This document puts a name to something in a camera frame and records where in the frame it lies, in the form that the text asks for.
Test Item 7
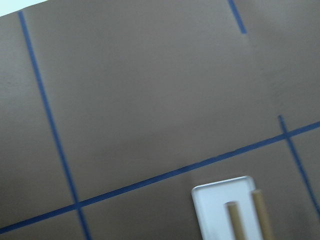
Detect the white towel rack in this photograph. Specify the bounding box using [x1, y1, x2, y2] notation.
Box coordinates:
[191, 175, 275, 240]

